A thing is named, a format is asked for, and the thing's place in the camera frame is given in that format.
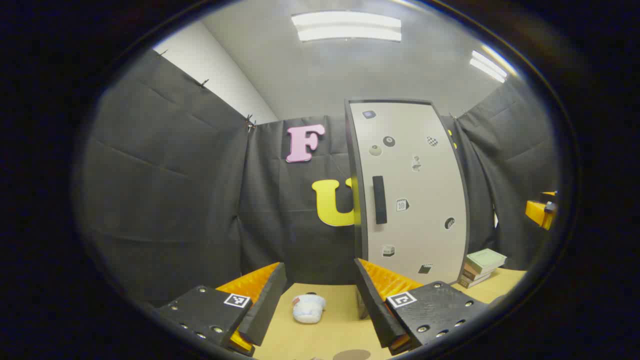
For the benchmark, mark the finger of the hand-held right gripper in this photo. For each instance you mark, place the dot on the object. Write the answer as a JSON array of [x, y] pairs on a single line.
[[539, 210]]

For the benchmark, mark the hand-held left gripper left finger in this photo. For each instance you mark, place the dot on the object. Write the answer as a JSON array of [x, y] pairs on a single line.
[[267, 300]]

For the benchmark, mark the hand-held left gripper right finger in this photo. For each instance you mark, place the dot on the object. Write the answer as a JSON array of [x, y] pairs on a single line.
[[372, 305]]

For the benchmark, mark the brown round coaster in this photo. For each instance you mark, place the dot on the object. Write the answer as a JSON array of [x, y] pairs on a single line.
[[351, 355]]

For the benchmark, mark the beige cabinet door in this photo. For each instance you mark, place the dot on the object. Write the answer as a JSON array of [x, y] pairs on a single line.
[[425, 230]]

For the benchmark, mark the dark grey cabinet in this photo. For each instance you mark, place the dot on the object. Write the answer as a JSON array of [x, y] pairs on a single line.
[[356, 200]]

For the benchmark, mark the white plush toy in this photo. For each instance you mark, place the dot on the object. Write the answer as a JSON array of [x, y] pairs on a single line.
[[308, 308]]

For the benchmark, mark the green book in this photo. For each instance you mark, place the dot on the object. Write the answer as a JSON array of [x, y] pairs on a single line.
[[485, 260]]

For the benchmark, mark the brown book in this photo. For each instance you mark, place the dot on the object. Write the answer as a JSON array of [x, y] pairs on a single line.
[[472, 274]]

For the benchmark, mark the black backdrop cloth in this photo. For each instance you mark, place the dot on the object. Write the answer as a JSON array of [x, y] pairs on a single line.
[[165, 200]]

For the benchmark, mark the small ceiling light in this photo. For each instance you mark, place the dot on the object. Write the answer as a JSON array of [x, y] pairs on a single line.
[[487, 66]]

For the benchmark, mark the large ceiling light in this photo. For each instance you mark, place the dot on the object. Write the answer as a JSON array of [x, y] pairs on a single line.
[[345, 26]]

